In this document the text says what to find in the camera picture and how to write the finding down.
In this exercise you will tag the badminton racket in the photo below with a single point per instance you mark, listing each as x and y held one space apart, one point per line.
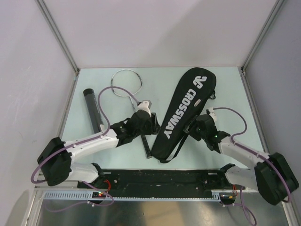
143 137

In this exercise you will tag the black racket bag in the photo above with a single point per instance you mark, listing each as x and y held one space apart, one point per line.
193 90

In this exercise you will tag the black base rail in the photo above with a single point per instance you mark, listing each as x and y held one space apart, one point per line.
167 183

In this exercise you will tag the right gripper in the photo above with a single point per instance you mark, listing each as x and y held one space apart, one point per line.
192 130

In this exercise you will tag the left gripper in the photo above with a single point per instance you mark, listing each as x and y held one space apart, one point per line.
154 126

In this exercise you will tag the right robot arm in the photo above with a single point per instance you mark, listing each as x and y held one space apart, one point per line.
269 174

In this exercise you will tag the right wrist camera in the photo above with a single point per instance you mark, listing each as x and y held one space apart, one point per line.
210 112

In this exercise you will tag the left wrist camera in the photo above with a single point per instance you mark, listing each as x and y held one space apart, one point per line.
145 106

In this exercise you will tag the black shuttlecock tube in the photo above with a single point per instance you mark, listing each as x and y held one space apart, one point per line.
93 110

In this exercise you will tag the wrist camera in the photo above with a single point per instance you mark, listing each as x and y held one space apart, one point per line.
145 106
210 112

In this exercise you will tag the white slotted cable duct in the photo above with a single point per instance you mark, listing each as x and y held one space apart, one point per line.
90 195

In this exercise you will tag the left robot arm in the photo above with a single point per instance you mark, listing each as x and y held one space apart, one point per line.
58 160

